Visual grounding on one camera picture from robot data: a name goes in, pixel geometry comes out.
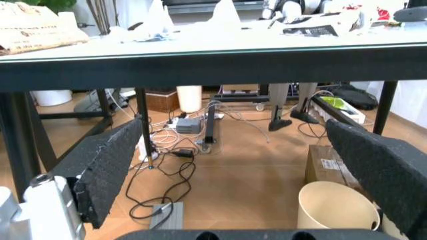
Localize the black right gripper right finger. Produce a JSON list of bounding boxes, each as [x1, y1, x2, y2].
[[324, 119, 427, 238]]

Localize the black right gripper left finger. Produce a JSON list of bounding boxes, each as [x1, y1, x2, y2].
[[0, 117, 145, 240]]

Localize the cream plastic trash bin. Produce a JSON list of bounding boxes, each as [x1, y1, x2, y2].
[[297, 181, 382, 231]]

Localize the white cylindrical bin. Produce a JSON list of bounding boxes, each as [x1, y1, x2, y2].
[[176, 86, 204, 114]]

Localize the white box with green print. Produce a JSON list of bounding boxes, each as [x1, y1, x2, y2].
[[312, 96, 367, 125]]

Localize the brown cardboard box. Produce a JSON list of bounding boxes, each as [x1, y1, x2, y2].
[[304, 144, 365, 193]]

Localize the thin black pole leg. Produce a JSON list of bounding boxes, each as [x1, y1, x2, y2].
[[134, 87, 157, 170]]

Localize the black bag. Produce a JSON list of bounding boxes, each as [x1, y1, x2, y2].
[[332, 84, 380, 111]]

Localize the white round bucket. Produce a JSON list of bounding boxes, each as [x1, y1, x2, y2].
[[32, 89, 74, 107]]

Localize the grey flat foot pedal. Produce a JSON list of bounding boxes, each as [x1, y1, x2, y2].
[[149, 201, 185, 230]]

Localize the grey power supply box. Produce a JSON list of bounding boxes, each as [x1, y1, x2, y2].
[[175, 117, 204, 134]]

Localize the person's leg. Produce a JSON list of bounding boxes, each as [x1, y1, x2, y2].
[[268, 83, 294, 133], [289, 83, 321, 125]]

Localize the white power strip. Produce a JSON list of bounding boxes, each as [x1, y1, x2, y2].
[[162, 112, 225, 129]]

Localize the blue face mask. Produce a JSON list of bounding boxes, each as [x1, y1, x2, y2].
[[146, 33, 173, 43]]

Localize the black framed table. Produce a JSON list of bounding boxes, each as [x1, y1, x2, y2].
[[0, 42, 427, 203]]

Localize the crumpled brown printed paper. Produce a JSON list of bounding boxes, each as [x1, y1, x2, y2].
[[0, 1, 91, 56]]

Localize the red crumpled wrapper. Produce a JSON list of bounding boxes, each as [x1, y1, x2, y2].
[[376, 7, 392, 22]]

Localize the black and white wrapper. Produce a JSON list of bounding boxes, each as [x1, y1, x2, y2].
[[282, 24, 340, 38]]

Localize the black wheeled cart base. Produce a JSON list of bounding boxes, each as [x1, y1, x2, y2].
[[209, 94, 271, 112]]

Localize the dark grey rounded object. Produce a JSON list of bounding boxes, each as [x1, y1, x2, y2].
[[392, 6, 427, 22]]

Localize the crumpled white packaging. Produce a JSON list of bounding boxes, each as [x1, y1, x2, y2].
[[266, 11, 368, 33]]

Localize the green plant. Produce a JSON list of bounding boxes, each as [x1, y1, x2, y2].
[[19, 0, 78, 13]]

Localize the white pointed paper piece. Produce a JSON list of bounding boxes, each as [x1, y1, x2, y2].
[[208, 0, 242, 25]]

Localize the bundle of white cables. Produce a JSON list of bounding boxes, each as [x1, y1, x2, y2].
[[148, 128, 189, 151]]

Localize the black power adapter with cable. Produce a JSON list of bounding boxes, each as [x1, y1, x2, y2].
[[125, 148, 199, 221]]

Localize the black metal stand post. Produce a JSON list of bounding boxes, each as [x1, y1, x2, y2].
[[202, 101, 221, 146]]

